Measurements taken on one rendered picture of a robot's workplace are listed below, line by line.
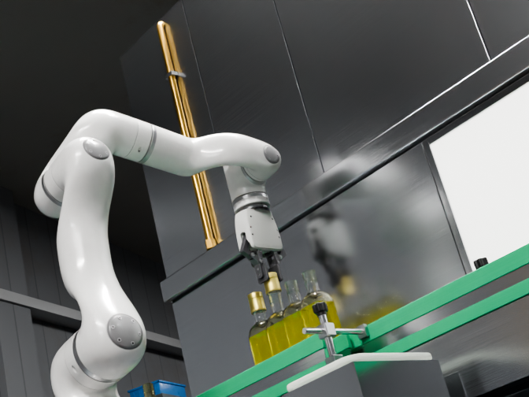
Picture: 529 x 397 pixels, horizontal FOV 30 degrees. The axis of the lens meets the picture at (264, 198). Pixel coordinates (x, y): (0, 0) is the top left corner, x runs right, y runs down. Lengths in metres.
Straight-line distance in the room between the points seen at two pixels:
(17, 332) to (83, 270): 3.60
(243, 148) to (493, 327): 0.74
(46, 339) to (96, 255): 3.97
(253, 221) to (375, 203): 0.28
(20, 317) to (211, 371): 3.04
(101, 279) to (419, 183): 0.69
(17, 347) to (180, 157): 3.36
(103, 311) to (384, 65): 0.88
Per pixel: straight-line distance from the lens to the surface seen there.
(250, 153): 2.19
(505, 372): 1.74
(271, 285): 2.19
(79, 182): 1.94
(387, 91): 2.23
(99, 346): 1.77
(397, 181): 2.14
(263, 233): 2.22
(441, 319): 1.85
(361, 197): 2.20
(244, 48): 2.61
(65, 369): 1.86
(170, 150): 2.17
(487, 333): 1.76
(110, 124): 2.11
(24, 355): 5.45
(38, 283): 5.97
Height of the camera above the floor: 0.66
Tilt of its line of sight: 23 degrees up
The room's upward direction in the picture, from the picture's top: 15 degrees counter-clockwise
